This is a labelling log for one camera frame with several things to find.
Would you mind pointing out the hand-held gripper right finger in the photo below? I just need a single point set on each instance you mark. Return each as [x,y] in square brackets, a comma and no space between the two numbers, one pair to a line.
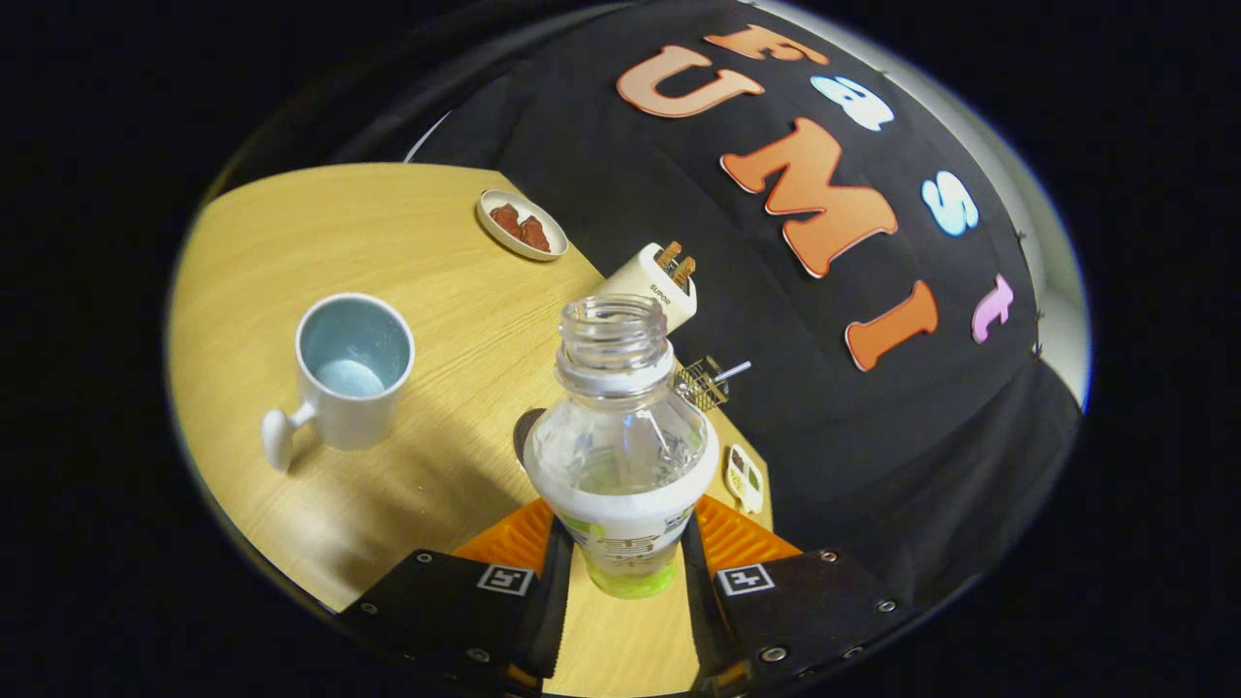
[700,601]

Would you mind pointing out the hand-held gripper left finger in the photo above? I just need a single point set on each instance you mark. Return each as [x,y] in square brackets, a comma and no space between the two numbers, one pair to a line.
[555,601]

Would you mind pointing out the clear plastic juice bottle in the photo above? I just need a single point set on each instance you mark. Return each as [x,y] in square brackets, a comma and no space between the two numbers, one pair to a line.
[620,465]

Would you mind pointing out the dark brown round coaster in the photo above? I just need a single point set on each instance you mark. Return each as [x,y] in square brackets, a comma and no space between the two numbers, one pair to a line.
[525,436]

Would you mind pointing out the white cup with blue inside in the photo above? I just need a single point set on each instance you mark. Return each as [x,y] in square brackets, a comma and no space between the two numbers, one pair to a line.
[354,417]

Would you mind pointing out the white divided dish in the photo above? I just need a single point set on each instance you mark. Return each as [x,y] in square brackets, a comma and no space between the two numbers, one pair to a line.
[747,499]

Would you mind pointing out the white toaster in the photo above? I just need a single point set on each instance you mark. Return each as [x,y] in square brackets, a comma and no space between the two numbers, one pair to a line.
[650,286]

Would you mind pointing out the toast slice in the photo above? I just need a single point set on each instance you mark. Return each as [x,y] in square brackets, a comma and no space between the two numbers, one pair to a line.
[669,254]
[684,270]

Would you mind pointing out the brown meat piece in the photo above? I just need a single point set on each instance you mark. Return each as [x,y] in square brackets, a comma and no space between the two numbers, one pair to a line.
[534,235]
[505,217]

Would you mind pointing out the white oval plate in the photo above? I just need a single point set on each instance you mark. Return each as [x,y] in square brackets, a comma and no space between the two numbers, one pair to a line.
[548,215]

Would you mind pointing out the wooden table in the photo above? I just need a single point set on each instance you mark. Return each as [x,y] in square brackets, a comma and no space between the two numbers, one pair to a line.
[291,242]

